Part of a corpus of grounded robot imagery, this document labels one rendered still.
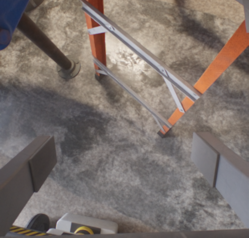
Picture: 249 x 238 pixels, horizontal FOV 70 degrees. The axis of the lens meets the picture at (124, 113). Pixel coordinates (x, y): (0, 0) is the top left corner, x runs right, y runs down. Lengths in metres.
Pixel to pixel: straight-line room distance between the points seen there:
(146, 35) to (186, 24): 0.22
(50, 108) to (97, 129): 0.29
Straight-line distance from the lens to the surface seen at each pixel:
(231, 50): 0.34
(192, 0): 1.24
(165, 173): 0.95
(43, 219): 1.03
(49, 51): 0.88
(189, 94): 0.48
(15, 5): 0.50
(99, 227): 0.90
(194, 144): 0.16
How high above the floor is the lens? 0.92
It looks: 80 degrees down
